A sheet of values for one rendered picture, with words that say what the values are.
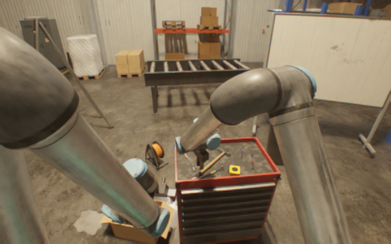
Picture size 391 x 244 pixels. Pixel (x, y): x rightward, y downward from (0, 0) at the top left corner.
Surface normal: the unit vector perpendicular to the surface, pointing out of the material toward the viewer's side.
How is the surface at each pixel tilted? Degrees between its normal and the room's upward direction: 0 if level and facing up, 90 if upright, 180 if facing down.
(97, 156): 87
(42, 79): 62
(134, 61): 90
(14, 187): 92
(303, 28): 90
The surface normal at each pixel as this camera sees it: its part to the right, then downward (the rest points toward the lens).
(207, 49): 0.10, 0.48
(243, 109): -0.22, 0.54
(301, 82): 0.32, -0.19
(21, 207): 0.98, 0.13
